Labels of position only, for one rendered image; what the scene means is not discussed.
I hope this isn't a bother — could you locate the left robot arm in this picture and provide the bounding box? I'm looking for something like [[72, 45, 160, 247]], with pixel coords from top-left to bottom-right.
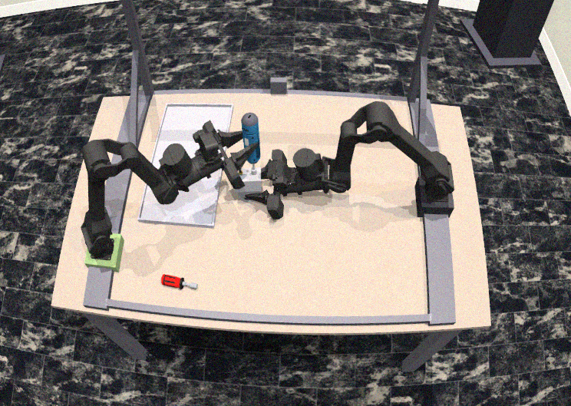
[[267, 101, 454, 202]]

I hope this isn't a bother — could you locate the blue cylindrical tool barrel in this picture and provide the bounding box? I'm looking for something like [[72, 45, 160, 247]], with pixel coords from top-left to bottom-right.
[[241, 112, 261, 175]]

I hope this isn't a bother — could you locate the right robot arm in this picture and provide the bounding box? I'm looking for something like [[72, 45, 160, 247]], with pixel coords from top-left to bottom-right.
[[81, 129, 221, 261]]

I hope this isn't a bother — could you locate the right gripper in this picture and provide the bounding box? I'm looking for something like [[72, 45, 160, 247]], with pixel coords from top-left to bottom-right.
[[192, 120, 259, 189]]

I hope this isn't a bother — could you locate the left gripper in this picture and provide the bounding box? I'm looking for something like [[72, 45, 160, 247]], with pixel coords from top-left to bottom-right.
[[245, 149, 305, 220]]

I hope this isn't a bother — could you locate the grey metal l-shaped bracket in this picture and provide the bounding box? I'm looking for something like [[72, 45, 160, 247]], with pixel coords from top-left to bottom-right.
[[234, 167, 262, 193]]

